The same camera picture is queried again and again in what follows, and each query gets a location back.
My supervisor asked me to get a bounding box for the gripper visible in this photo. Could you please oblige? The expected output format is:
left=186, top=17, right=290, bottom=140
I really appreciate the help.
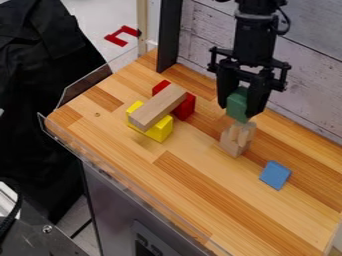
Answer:
left=205, top=46, right=294, bottom=119

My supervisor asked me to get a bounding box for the green cube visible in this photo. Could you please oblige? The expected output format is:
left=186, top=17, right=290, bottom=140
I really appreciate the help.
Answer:
left=224, top=86, right=252, bottom=124

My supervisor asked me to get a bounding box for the wooden plus block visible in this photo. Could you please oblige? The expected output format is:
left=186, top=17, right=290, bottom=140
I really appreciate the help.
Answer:
left=216, top=119, right=260, bottom=159

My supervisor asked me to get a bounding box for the red block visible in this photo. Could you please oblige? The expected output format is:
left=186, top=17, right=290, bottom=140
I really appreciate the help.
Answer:
left=150, top=79, right=198, bottom=122

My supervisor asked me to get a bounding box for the wooden plank block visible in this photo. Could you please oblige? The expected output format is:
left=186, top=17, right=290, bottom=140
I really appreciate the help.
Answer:
left=128, top=82, right=189, bottom=133

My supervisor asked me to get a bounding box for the yellow block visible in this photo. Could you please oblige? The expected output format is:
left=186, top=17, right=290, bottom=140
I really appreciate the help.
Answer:
left=124, top=99, right=176, bottom=144

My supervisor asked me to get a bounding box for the blue block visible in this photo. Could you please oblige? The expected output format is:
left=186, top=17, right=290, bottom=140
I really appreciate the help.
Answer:
left=257, top=159, right=294, bottom=192

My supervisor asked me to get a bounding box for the black cloth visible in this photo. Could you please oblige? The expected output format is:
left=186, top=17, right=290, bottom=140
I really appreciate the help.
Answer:
left=0, top=0, right=110, bottom=225

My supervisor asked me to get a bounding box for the black post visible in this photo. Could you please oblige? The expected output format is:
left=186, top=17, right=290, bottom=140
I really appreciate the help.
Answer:
left=154, top=0, right=185, bottom=74

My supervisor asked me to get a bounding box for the wooden post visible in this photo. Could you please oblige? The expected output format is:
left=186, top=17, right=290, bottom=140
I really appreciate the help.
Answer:
left=134, top=0, right=150, bottom=58

